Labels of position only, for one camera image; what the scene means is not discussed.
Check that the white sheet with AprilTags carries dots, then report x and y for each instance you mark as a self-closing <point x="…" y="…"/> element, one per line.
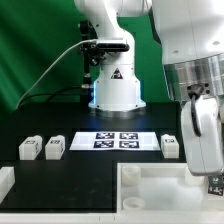
<point x="104" y="140"/>

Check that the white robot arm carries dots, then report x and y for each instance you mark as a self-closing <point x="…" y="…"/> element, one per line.
<point x="191" y="36"/>

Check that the white L-shaped obstacle wall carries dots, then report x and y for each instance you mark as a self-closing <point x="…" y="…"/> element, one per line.
<point x="114" y="218"/>

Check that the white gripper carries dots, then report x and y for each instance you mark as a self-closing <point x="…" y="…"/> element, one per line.
<point x="204" y="154"/>

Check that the white square tabletop panel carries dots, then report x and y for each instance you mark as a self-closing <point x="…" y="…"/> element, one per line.
<point x="165" y="187"/>

